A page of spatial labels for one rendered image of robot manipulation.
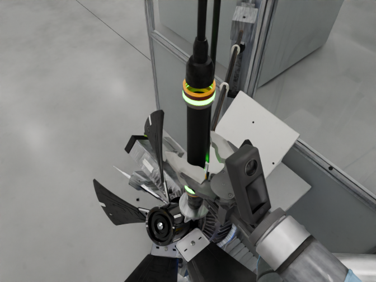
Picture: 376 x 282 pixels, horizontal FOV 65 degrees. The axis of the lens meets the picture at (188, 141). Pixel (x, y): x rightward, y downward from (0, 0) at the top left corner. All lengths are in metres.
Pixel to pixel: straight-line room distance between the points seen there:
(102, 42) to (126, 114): 1.24
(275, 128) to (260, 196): 0.58
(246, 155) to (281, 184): 1.07
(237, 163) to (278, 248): 0.13
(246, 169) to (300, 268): 0.15
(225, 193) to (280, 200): 0.97
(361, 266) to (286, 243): 0.19
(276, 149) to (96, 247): 1.60
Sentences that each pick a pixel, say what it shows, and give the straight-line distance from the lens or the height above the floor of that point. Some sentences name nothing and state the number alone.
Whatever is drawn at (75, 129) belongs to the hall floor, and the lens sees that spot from 2.90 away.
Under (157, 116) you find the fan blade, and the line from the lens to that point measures 0.93.
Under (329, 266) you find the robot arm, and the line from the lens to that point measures 0.46.
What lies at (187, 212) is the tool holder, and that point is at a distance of 0.68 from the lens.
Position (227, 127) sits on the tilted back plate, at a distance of 1.09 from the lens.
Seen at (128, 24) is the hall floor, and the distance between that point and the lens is 4.10.
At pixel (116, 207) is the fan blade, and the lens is 1.13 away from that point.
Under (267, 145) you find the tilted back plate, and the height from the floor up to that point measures 1.29.
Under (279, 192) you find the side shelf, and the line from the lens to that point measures 1.45.
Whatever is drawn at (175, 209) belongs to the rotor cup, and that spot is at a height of 1.25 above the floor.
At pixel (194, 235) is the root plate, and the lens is 0.95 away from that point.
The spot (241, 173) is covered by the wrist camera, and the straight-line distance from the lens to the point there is 0.40.
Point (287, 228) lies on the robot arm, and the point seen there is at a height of 1.68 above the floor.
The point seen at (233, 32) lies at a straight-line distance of 1.03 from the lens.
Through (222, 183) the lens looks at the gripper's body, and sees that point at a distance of 0.48.
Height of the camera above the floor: 2.08
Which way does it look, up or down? 52 degrees down
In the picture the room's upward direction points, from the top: straight up
